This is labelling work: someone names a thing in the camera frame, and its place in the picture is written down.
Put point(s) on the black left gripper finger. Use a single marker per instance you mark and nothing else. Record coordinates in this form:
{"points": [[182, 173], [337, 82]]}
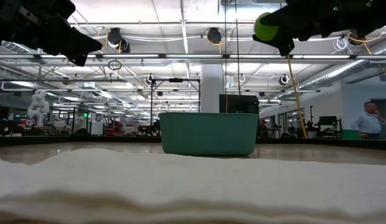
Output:
{"points": [[78, 59], [82, 42]]}

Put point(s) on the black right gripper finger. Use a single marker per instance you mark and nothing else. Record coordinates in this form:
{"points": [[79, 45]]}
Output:
{"points": [[283, 40], [283, 17]]}

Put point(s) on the green toy cabbage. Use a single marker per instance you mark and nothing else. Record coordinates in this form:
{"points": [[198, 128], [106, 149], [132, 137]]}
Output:
{"points": [[263, 31]]}

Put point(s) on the teal plastic bin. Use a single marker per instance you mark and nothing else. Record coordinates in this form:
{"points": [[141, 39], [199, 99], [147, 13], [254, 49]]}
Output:
{"points": [[208, 133]]}

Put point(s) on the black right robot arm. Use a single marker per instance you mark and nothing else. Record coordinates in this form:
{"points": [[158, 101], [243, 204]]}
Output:
{"points": [[383, 15]]}

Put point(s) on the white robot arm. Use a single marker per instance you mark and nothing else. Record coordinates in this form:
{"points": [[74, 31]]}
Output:
{"points": [[37, 107]]}

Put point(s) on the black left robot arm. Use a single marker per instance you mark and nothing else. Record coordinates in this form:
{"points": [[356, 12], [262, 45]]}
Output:
{"points": [[1, 21]]}

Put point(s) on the black square panel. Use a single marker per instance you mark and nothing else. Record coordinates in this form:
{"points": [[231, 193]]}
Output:
{"points": [[242, 104]]}

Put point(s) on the black background machine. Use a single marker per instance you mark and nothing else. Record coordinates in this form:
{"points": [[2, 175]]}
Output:
{"points": [[327, 124]]}

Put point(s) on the person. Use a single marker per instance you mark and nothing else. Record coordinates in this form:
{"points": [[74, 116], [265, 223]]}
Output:
{"points": [[369, 121]]}

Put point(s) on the green box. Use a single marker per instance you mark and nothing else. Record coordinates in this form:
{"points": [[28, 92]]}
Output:
{"points": [[351, 134]]}

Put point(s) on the white folded towel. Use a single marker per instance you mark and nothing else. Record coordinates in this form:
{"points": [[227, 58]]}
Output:
{"points": [[193, 186]]}

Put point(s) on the black aluminium table frame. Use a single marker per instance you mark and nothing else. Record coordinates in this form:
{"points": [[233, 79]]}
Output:
{"points": [[56, 140]]}

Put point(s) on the black background gantry frame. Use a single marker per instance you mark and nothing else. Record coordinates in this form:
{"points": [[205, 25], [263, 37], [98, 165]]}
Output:
{"points": [[176, 80]]}

